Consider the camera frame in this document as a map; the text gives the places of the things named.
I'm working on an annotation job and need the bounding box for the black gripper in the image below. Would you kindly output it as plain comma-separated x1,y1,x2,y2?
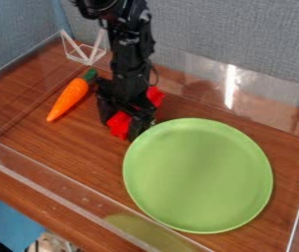
97,59,154,142

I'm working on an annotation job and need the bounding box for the red rectangular block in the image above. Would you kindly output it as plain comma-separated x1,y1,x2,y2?
108,87,165,141

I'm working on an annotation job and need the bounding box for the green round plate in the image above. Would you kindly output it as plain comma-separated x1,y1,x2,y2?
122,118,272,234

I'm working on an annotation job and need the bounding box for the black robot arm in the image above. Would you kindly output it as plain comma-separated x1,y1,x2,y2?
69,0,156,142

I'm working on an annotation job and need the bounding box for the orange toy carrot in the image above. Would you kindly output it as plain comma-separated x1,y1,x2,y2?
46,69,97,122

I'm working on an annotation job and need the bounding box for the clear acrylic enclosure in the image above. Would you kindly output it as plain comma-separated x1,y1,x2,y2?
0,35,299,252

